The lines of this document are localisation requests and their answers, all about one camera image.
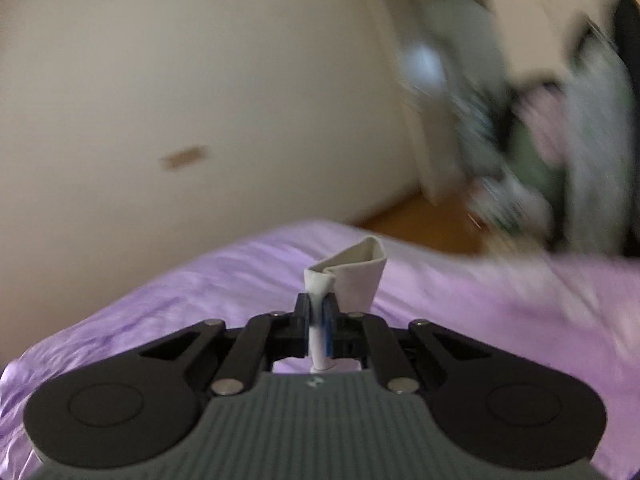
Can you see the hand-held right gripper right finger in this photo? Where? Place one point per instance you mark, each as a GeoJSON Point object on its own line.
{"type": "Point", "coordinates": [328, 331]}

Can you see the white printed t-shirt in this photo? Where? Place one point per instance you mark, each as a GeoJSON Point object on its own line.
{"type": "Point", "coordinates": [355, 270]}

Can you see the brown wall socket plate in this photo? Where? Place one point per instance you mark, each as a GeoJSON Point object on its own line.
{"type": "Point", "coordinates": [184, 157]}

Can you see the white door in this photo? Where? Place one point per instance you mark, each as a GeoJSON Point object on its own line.
{"type": "Point", "coordinates": [430, 110]}

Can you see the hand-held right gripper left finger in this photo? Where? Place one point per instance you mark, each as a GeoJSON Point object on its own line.
{"type": "Point", "coordinates": [303, 332]}

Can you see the purple bed sheet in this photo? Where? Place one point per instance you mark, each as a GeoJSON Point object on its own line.
{"type": "Point", "coordinates": [175, 300]}

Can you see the hanging clothes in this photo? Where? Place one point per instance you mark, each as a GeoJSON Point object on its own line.
{"type": "Point", "coordinates": [595, 160]}

